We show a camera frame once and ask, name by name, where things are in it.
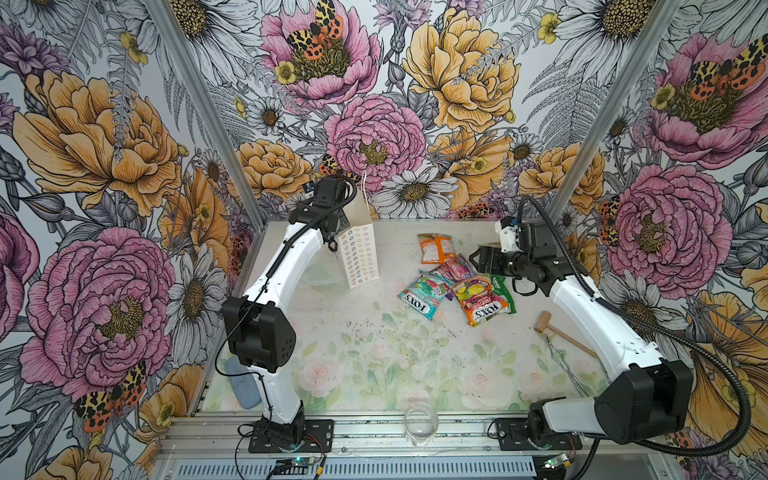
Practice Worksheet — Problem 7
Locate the white printed paper bag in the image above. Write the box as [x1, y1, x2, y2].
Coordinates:
[337, 178, 380, 289]

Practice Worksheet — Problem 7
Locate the orange snack packet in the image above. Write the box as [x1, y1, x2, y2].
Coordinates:
[418, 233, 456, 265]

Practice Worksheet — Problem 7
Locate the yellow red Fox's packet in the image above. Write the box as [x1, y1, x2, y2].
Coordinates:
[453, 276, 510, 327]

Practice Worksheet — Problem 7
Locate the teal Fox's candy packet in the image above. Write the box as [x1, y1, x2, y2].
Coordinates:
[398, 272, 455, 320]

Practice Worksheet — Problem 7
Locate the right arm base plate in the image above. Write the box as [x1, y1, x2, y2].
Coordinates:
[486, 417, 583, 452]

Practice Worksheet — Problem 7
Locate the purple Fox's berries packet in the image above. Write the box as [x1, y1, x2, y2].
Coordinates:
[431, 254, 475, 283]

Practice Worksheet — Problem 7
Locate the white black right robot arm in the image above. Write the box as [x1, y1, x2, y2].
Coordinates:
[470, 217, 693, 445]

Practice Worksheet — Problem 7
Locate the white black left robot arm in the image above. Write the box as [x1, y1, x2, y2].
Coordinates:
[221, 175, 358, 453]

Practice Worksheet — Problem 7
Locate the green Fox's candy packet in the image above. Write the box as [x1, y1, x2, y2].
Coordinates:
[490, 275, 517, 314]

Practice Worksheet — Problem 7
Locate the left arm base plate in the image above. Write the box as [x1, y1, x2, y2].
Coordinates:
[248, 418, 335, 454]

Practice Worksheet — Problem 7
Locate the black corrugated right cable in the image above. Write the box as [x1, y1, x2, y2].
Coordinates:
[517, 195, 752, 458]

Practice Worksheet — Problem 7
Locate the wooden mallet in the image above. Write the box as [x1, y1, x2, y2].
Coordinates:
[533, 311, 598, 358]

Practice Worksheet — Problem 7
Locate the clear glass cup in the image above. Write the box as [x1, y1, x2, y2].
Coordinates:
[403, 402, 440, 446]

